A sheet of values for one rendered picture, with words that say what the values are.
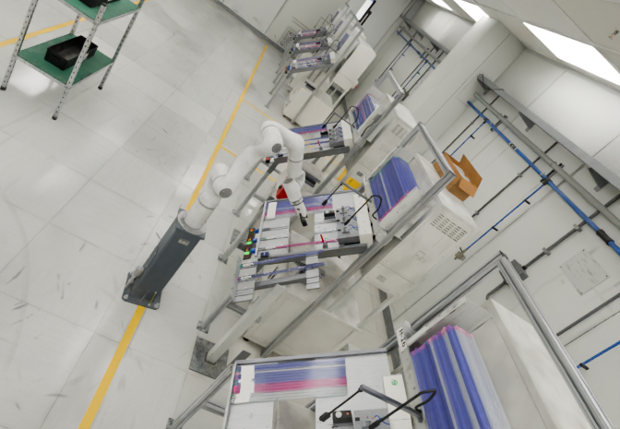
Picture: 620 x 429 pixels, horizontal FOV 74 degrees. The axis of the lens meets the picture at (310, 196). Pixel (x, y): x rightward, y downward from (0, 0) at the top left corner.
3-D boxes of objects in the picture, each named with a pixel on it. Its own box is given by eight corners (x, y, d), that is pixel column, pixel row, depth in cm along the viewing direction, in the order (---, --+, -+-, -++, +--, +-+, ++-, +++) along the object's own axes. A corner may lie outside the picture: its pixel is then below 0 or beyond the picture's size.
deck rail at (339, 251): (256, 266, 264) (254, 258, 261) (256, 264, 266) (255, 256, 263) (367, 253, 258) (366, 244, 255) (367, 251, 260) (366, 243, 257)
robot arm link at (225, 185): (221, 185, 246) (226, 205, 235) (206, 177, 237) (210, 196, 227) (282, 131, 232) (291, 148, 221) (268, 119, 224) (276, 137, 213)
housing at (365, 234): (361, 253, 261) (359, 234, 253) (354, 210, 303) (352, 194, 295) (374, 251, 260) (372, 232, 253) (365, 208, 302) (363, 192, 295)
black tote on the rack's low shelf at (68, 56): (63, 71, 343) (67, 60, 338) (42, 58, 338) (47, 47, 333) (94, 55, 392) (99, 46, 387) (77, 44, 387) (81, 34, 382)
